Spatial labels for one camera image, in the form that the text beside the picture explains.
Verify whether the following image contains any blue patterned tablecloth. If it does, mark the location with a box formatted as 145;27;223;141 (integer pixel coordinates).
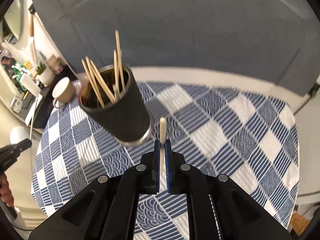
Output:
29;82;299;239

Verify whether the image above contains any small potted green plant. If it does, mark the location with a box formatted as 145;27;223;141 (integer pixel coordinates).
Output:
36;62;55;87

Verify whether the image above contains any white chair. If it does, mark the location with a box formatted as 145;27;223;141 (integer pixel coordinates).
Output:
10;126;30;144

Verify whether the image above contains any green bottle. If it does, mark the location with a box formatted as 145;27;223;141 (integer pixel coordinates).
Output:
11;61;27;93

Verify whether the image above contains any person left hand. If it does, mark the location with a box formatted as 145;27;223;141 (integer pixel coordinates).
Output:
1;174;14;207

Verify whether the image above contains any wooden handled brush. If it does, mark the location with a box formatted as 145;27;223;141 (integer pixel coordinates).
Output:
29;14;37;63

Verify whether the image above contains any grey fabric backdrop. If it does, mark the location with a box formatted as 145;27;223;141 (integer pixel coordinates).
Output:
32;0;319;95

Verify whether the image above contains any white paper roll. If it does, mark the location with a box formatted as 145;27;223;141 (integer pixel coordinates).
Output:
20;74;41;98

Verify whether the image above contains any black cylindrical utensil holder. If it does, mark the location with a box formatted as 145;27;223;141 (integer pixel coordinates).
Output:
78;66;153;147

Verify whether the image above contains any beige ceramic mug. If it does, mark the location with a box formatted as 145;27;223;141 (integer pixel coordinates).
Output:
52;77;76;108

